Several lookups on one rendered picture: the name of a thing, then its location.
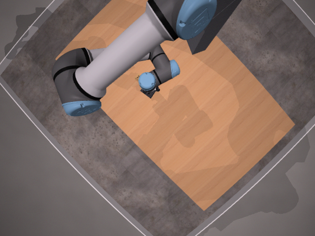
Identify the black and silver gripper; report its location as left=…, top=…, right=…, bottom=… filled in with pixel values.
left=140, top=87, right=160, bottom=98

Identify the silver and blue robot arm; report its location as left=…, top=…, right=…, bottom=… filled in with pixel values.
left=52, top=0, right=217, bottom=117

